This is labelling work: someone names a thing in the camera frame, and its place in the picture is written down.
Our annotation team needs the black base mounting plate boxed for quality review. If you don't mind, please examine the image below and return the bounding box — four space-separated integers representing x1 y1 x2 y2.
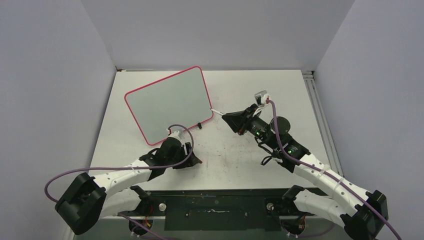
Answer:
129 188 304 232

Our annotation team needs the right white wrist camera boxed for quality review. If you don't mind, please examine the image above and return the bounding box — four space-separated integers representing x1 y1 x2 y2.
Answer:
254 90 271 107

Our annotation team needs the right aluminium rail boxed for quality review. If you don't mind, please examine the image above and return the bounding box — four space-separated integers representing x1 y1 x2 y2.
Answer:
301 70 344 177

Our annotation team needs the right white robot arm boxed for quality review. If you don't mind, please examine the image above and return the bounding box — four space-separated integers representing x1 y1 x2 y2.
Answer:
221 104 388 240

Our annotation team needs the pink framed whiteboard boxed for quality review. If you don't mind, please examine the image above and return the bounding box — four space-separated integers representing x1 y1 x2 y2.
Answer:
124 66 214 146

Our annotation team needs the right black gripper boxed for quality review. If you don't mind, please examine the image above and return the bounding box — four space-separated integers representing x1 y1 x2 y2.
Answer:
222 104 278 150

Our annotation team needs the purple cable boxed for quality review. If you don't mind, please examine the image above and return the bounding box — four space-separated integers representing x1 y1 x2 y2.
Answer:
266 99 403 240
43 124 195 240

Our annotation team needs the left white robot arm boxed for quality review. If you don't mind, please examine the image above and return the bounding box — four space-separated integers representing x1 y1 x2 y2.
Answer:
54 137 202 235

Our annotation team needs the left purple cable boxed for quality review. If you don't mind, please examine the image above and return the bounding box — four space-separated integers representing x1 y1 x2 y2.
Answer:
43 124 195 240

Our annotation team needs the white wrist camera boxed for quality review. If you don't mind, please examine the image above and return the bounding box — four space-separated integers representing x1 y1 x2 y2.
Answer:
254 90 271 107
168 130 184 142

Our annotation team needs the white whiteboard marker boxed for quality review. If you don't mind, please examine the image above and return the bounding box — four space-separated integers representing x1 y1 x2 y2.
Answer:
210 108 225 116

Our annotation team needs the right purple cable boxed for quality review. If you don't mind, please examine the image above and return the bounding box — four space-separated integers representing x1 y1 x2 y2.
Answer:
266 99 403 240

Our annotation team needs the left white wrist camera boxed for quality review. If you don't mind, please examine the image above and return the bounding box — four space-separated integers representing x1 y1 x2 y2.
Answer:
168 130 184 142

